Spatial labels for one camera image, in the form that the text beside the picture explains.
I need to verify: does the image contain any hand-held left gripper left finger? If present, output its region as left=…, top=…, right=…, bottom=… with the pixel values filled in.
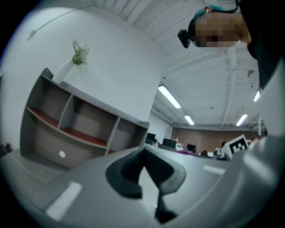
left=24, top=147, right=156, bottom=228

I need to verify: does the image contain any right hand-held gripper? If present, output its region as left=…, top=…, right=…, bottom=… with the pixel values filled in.
left=215, top=134, right=249, bottom=161

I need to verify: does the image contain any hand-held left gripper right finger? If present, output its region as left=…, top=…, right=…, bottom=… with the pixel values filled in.
left=143, top=133, right=285, bottom=228

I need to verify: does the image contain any purple wiping cloth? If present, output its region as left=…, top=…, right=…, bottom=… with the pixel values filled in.
left=175, top=149, right=198, bottom=155

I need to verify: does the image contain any grey wooden shelf unit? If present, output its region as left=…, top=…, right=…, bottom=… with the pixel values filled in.
left=20, top=68, right=150, bottom=170

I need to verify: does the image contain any grey wood-grain board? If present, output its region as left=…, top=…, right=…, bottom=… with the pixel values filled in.
left=0, top=148, right=72, bottom=196

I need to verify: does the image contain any row of black monitors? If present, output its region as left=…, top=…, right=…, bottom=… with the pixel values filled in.
left=146, top=133, right=198, bottom=153

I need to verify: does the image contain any person's head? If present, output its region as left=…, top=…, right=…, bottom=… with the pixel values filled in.
left=195, top=11, right=252, bottom=53

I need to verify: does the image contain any person's black clothed torso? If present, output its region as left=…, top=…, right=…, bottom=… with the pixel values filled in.
left=240, top=0, right=285, bottom=90

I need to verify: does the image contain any white vase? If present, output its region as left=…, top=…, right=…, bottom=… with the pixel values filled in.
left=52, top=58, right=75, bottom=84

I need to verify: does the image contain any green white flower bunch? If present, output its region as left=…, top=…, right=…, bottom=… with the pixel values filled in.
left=71, top=39, right=90, bottom=66

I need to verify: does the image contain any black head camera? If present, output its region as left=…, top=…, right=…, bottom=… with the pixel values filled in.
left=177, top=29, right=192, bottom=49

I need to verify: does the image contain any teal head strap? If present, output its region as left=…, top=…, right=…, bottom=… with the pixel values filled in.
left=193, top=4, right=225, bottom=20

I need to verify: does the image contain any grey wall cable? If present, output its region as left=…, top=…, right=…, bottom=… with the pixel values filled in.
left=26, top=4, right=94, bottom=42

